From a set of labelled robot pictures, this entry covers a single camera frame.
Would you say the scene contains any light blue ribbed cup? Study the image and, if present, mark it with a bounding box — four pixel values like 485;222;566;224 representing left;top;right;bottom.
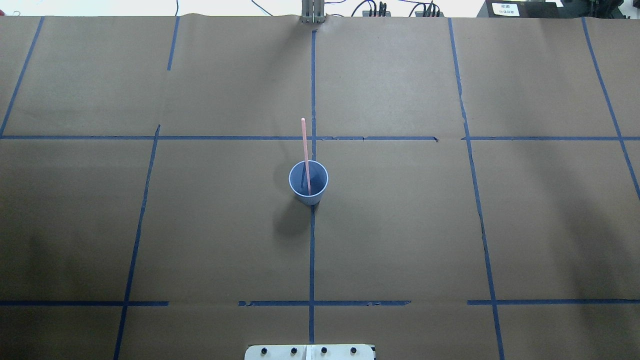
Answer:
288;161;330;207

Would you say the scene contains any black power strip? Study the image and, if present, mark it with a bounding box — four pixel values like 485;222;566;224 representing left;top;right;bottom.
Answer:
352;0;445;18

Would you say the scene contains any aluminium frame post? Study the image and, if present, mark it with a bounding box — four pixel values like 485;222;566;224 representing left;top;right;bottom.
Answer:
300;0;326;24

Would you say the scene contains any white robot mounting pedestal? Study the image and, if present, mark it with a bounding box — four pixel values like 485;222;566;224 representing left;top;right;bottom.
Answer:
244;343;377;360

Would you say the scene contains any black labelled box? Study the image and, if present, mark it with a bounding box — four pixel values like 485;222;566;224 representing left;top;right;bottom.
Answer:
477;0;563;19

